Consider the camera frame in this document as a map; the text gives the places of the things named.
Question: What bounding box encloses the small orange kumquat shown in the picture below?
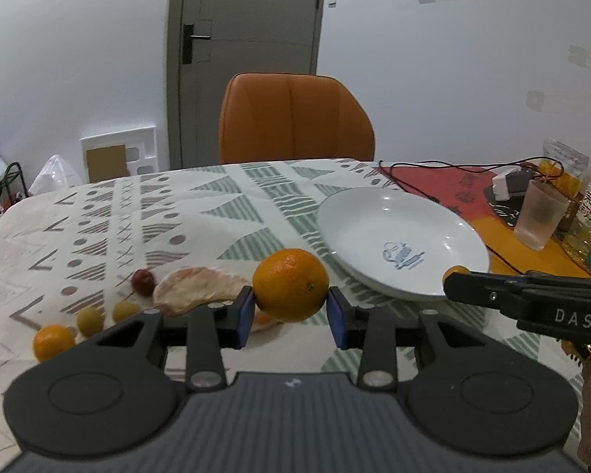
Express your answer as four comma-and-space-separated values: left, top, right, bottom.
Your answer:
442, 265, 471, 283

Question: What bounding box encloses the large orange mandarin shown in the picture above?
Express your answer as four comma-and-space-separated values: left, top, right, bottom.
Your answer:
252, 249, 330, 322

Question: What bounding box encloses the snack packet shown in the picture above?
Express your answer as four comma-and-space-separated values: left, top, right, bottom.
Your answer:
539, 139, 589, 197

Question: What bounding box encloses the patterned white tablecloth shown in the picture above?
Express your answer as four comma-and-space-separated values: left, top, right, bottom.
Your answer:
0, 158, 591, 459

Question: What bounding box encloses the small peeled pomelo segment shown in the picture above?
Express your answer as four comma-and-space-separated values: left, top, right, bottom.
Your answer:
251, 310, 279, 333

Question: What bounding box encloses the white power adapter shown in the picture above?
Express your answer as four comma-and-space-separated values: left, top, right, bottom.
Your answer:
492, 167, 535, 202

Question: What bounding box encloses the black usb cable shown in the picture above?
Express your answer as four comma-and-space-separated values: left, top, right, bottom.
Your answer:
377, 157, 587, 277

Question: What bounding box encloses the black metal shelf rack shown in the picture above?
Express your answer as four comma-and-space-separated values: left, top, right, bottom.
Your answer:
0, 161, 30, 208

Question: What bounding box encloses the white foam packaging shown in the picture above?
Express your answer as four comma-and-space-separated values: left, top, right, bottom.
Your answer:
80, 126, 160, 182

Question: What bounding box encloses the orange leather chair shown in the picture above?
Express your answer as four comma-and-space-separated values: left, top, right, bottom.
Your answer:
219, 73, 375, 164

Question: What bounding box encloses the frosted plastic cup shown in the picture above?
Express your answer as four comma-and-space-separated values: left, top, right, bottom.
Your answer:
513, 181, 569, 251

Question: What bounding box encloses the brown cardboard piece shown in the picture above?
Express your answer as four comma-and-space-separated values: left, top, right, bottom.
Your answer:
86, 145, 129, 182

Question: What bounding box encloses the white ceramic plate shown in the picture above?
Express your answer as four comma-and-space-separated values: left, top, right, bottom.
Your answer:
317, 187, 490, 302

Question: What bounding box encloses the large peeled pomelo segment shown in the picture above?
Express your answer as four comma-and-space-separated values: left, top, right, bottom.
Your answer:
152, 267, 249, 316

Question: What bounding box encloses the dark red small fruit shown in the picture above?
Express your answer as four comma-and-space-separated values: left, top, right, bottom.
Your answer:
131, 269, 156, 297

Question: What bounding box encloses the medium orange mandarin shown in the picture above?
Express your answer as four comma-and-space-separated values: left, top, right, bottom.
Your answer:
33, 325, 75, 362

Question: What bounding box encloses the white plastic bag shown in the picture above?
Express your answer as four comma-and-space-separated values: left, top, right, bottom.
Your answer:
28, 155, 83, 196

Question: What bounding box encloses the green-yellow small fruit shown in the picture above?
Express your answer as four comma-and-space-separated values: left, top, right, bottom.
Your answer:
112, 300, 141, 324
76, 306, 104, 339

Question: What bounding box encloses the red orange table mat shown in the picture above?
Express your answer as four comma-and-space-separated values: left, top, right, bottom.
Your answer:
375, 162, 591, 279

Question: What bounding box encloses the grey door with handle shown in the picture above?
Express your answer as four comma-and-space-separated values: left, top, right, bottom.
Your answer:
165, 0, 322, 169

